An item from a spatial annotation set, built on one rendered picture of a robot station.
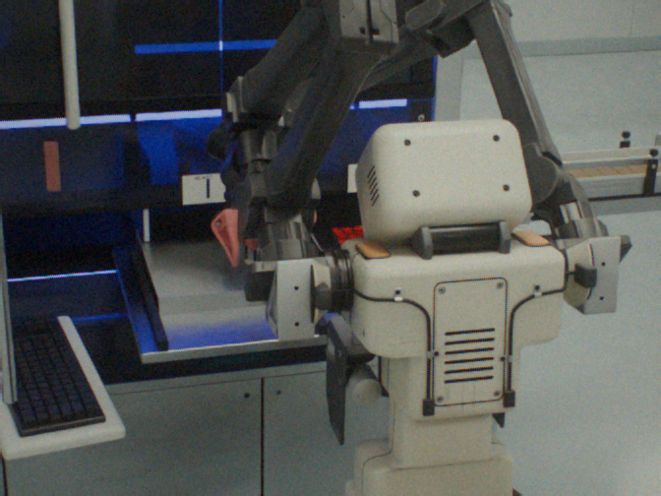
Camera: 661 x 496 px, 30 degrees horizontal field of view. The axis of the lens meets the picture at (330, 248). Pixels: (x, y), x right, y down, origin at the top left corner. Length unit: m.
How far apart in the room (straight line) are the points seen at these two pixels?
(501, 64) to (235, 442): 1.14
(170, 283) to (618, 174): 1.11
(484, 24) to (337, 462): 1.19
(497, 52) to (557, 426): 1.89
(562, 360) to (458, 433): 2.31
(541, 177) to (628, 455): 1.88
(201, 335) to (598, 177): 1.11
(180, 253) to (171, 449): 0.46
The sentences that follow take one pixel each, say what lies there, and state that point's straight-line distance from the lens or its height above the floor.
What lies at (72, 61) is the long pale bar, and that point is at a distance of 2.28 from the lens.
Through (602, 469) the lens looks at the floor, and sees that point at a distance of 3.53.
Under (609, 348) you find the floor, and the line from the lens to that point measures 4.17.
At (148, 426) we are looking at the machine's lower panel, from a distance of 2.68.
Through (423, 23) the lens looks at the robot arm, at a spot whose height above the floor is 1.43.
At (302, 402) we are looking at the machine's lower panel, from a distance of 2.72.
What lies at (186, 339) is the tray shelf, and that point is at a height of 0.88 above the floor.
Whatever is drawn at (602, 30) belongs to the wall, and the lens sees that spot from 7.99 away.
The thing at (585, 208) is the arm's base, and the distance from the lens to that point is 1.82.
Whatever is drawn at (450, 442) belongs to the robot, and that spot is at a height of 0.95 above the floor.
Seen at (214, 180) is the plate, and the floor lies 1.04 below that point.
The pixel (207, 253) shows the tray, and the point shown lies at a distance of 2.51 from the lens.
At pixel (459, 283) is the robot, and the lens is 1.62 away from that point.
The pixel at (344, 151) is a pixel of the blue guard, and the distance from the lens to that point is 2.50.
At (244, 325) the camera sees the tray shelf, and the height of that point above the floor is 0.88.
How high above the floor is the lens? 1.88
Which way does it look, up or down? 23 degrees down
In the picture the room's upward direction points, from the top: 2 degrees clockwise
